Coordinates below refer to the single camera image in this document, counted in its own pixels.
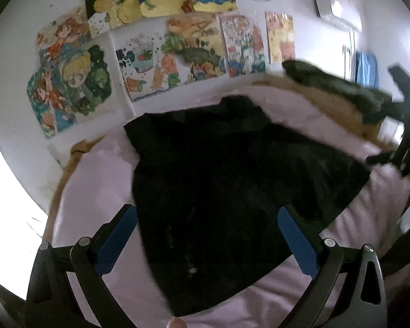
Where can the white air conditioner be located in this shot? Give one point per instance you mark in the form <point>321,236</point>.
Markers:
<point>331,6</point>

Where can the pink blanket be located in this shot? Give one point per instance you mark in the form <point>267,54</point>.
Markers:
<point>99,184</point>

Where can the blue towel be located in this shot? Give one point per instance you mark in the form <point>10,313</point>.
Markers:
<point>366,70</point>

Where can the wooden bed frame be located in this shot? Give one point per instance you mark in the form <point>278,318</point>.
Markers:
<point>331,106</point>

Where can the bright window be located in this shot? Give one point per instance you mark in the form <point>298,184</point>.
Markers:
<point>10,229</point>

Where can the dark olive garment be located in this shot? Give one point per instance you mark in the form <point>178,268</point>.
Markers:
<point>328,82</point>

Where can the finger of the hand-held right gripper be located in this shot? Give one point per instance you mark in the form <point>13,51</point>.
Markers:
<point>404,83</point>
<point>382,159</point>

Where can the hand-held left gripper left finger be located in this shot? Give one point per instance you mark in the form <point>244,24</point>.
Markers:
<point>114,242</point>

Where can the person's left hand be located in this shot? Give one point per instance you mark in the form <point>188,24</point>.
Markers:
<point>176,323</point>

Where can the group of wall drawings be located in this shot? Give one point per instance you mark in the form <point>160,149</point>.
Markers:
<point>191,41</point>

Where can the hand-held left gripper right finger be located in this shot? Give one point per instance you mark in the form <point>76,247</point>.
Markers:
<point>299,242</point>

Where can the black jacket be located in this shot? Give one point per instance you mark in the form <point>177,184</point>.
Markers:
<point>225,194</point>

